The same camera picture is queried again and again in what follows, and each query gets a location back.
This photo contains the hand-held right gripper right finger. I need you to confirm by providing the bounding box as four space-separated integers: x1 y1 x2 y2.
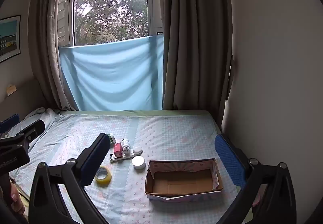
215 134 297 224

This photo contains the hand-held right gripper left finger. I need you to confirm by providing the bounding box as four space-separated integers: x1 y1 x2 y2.
28 133 111 224

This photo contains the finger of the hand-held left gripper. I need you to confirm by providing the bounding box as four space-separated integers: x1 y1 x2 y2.
9 119 46 149
0 113 20 134

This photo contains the yellowish clear tape roll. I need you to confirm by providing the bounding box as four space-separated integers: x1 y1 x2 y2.
94 166 113 185

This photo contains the red cardboard packet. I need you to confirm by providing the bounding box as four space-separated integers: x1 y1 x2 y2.
113 143 123 158

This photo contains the white pill bottle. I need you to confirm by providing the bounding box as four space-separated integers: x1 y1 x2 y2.
121 138 131 156

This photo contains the white round jar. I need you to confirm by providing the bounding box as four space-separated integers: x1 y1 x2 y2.
131 156 146 170

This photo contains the cardboard box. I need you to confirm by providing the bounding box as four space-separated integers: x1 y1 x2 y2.
144 158 224 202

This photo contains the person's left hand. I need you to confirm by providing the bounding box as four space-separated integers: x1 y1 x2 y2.
10 181 26 217

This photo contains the yellow paper note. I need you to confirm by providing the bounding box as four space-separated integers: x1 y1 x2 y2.
6 84 18 97

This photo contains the white flat digital device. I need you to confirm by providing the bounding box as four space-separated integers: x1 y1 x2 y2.
110 151 135 164

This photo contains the green under sheet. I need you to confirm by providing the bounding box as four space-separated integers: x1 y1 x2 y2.
59 109 222 133

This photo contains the grey-brown curtain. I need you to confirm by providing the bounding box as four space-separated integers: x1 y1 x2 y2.
28 0 76 111
148 0 233 128

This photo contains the light blue window cloth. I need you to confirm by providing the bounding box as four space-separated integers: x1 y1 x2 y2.
59 34 164 111

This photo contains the window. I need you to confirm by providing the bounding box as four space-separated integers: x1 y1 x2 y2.
57 0 164 46

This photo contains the framed wall poster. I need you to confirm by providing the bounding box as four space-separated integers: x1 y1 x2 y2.
0 15 21 63

